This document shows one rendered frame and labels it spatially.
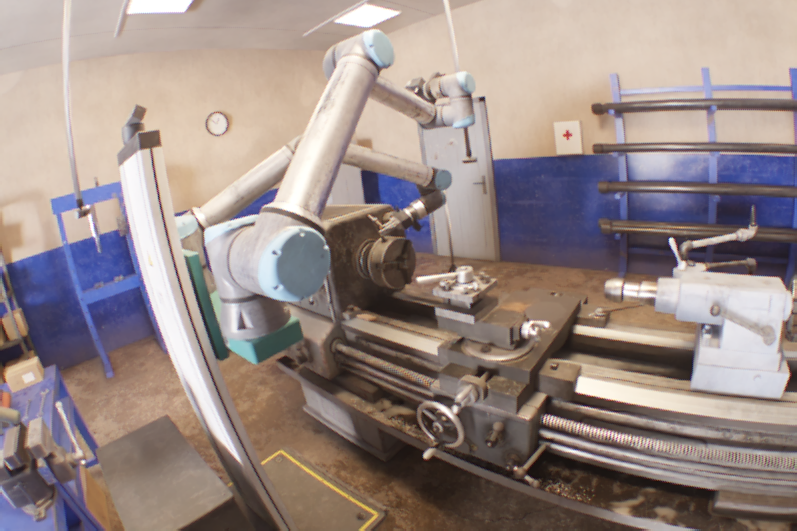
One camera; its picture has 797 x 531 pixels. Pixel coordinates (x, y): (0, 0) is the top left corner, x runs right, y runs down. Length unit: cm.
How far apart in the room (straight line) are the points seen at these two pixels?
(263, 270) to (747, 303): 129
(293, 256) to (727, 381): 126
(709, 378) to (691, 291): 29
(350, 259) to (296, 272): 113
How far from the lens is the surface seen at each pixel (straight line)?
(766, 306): 130
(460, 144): 496
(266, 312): 91
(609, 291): 132
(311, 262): 74
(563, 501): 147
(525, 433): 128
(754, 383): 135
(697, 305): 127
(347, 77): 94
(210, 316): 101
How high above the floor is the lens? 163
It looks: 13 degrees down
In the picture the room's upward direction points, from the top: 8 degrees counter-clockwise
